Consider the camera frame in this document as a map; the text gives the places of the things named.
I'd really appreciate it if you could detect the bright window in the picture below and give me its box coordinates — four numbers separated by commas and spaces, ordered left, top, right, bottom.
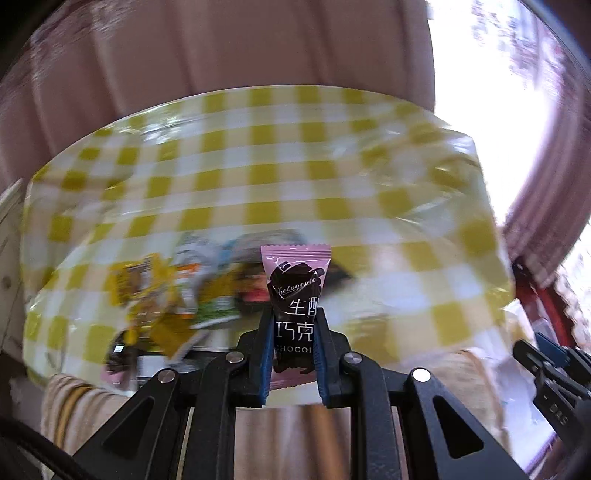
427, 0, 571, 224

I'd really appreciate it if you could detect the yellow green snack packet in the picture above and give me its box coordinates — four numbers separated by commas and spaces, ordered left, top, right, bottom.
124, 311, 200, 363

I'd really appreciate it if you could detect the pink chocolate packet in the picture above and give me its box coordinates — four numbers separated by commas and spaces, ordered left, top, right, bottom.
260, 244, 333, 391

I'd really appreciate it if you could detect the yellow checked tablecloth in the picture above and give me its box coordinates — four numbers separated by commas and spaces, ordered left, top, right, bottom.
21, 85, 515, 409

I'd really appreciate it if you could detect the white orange snack packet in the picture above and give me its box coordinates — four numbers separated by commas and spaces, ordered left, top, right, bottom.
178, 263, 243, 329

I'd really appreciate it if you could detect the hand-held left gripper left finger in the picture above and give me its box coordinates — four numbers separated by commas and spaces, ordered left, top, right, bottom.
60, 307, 278, 480

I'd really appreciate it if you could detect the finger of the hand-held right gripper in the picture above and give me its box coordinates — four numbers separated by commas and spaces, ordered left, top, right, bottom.
533, 371, 591, 441
512, 332, 591, 377

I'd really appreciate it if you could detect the white green snack packet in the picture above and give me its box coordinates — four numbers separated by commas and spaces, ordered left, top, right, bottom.
175, 231, 245, 273

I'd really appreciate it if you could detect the black cable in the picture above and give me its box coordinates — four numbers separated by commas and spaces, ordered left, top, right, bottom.
0, 413, 81, 480

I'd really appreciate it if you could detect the red chair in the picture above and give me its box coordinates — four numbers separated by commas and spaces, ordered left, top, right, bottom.
509, 256, 571, 349

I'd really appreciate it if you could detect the pink curtain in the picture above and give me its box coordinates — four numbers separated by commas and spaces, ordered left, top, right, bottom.
0, 0, 437, 185

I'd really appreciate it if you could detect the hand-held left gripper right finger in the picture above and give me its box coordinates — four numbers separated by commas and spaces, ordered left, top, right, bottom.
314, 307, 532, 480

